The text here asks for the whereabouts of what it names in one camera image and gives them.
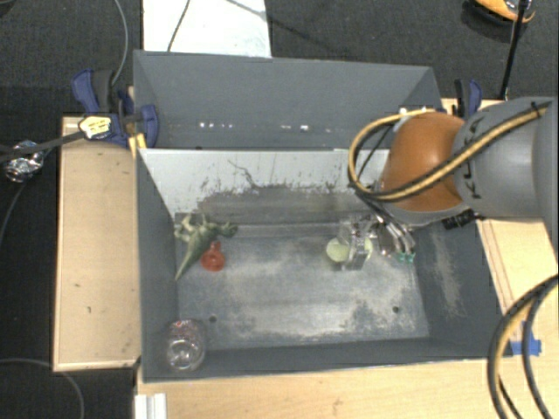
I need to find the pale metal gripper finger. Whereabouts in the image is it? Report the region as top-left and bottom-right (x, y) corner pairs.
(343, 240), (373, 272)
(338, 218), (373, 244)

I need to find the pale green ball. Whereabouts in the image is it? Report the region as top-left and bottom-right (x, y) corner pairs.
(326, 237), (375, 264)

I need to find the grey metal bin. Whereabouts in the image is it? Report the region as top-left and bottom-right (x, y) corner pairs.
(132, 49), (513, 383)

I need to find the small red plastic toy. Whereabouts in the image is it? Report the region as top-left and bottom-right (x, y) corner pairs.
(200, 241), (226, 272)

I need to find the green toy dinosaur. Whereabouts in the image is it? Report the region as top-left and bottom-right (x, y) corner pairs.
(173, 213), (239, 281)

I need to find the clear glass cup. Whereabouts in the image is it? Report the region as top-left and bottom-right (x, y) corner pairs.
(164, 318), (207, 373)

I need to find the pale wood board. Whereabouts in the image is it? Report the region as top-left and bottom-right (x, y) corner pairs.
(52, 114), (142, 373)

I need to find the black cylinder on white bracket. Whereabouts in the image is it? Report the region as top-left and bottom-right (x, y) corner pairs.
(440, 209), (475, 230)

